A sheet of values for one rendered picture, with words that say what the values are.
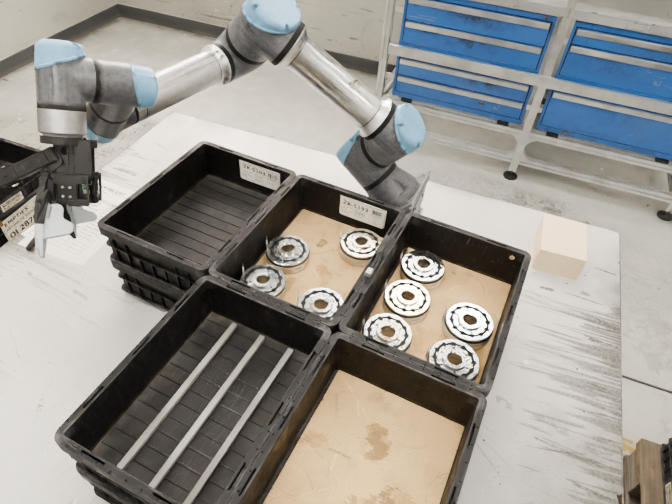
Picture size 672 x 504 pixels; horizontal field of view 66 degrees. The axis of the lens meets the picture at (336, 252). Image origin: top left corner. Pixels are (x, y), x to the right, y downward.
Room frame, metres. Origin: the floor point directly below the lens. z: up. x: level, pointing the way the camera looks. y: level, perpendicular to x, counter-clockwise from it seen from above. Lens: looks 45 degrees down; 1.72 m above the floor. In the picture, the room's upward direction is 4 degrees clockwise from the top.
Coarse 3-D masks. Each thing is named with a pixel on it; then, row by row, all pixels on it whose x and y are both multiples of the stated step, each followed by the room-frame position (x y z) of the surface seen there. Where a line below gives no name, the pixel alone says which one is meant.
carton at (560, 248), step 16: (544, 224) 1.13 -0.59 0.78; (560, 224) 1.13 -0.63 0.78; (576, 224) 1.14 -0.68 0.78; (544, 240) 1.06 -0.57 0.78; (560, 240) 1.06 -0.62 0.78; (576, 240) 1.07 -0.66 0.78; (544, 256) 1.02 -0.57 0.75; (560, 256) 1.01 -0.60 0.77; (576, 256) 1.00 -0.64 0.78; (560, 272) 1.00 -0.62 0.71; (576, 272) 0.99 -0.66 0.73
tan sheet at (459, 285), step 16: (448, 272) 0.86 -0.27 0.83; (464, 272) 0.86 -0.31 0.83; (448, 288) 0.80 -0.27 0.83; (464, 288) 0.81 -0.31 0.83; (480, 288) 0.81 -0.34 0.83; (496, 288) 0.82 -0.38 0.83; (432, 304) 0.75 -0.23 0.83; (448, 304) 0.76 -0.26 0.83; (480, 304) 0.76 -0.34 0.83; (496, 304) 0.77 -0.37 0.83; (432, 320) 0.71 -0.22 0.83; (496, 320) 0.72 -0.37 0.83; (416, 336) 0.66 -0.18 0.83; (432, 336) 0.66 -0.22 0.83; (416, 352) 0.62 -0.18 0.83; (480, 352) 0.63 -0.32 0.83; (480, 368) 0.59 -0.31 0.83
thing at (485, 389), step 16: (400, 224) 0.90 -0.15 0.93; (432, 224) 0.92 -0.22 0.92; (448, 224) 0.92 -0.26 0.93; (480, 240) 0.87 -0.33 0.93; (384, 256) 0.79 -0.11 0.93; (528, 256) 0.83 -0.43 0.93; (368, 288) 0.70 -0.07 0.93; (352, 304) 0.65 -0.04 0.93; (512, 304) 0.68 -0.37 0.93; (512, 320) 0.64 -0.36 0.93; (352, 336) 0.57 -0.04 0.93; (368, 336) 0.58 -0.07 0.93; (400, 352) 0.55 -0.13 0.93; (496, 352) 0.56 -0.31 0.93; (432, 368) 0.52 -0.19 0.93; (496, 368) 0.53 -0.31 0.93; (464, 384) 0.49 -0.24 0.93; (480, 384) 0.49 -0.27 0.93
